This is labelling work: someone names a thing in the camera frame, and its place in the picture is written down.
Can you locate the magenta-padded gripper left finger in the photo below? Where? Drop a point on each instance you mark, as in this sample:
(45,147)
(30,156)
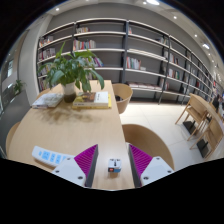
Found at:
(71,170)

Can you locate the yellow book stack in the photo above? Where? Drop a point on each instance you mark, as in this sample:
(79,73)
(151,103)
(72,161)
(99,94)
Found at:
(93,99)

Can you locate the ceiling lights group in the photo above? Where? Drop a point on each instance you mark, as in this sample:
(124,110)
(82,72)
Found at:
(153,2)

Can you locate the green potted plant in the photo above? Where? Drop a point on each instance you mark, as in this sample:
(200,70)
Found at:
(70,70)

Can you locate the grey partition panel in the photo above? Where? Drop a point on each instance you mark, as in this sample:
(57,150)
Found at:
(11,116)

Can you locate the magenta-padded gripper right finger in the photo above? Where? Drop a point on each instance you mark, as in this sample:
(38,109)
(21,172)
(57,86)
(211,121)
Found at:
(156,168)

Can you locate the white power strip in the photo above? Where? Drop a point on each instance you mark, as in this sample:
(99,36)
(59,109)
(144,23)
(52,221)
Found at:
(46,155)

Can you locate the person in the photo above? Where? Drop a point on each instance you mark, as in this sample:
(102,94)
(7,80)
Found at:
(219,102)

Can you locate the small green floor plant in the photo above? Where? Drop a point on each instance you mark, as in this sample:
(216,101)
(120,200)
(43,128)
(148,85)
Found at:
(18,86)

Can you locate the wooden side table set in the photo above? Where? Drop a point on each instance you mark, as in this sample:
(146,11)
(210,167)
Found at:
(200,110)

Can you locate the grey bookshelf unit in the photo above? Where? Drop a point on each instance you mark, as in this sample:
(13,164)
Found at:
(143,41)

